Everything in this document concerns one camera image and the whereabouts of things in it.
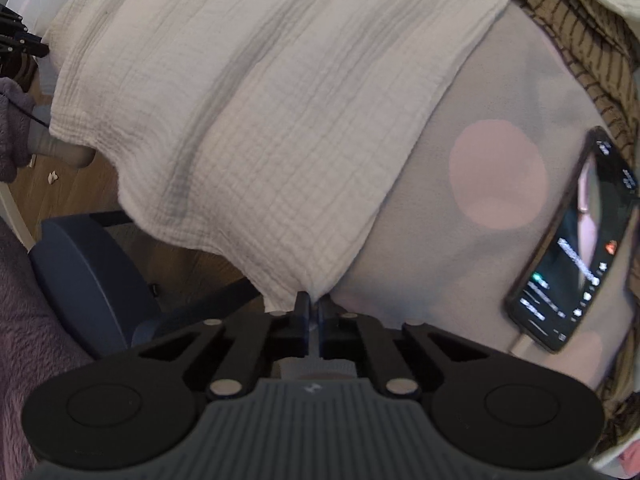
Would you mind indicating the black smartphone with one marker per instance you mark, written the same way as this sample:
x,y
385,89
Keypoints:
x,y
575,260

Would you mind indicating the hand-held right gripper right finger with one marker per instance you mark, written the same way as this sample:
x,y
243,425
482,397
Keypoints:
x,y
325,324

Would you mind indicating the grey rounded object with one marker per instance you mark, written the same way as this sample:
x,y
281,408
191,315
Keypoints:
x,y
60,149

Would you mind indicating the white curved rail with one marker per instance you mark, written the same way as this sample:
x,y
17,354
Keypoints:
x,y
15,215

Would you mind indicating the purple fleece robe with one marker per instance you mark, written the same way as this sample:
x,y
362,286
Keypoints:
x,y
35,360

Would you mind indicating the person's left forearm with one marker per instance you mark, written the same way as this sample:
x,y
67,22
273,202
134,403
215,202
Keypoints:
x,y
12,135

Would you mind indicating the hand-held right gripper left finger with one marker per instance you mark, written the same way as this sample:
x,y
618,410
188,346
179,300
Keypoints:
x,y
302,322

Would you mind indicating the white muslin garment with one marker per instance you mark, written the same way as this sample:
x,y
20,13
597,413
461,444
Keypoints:
x,y
250,110

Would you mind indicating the grey pink-dotted bedspread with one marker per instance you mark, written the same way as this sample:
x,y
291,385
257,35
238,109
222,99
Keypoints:
x,y
490,85

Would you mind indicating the brown striped garment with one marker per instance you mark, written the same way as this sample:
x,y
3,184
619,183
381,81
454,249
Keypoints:
x,y
585,35

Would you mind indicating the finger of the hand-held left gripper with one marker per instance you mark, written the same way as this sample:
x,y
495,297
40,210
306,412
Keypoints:
x,y
11,19
27,46

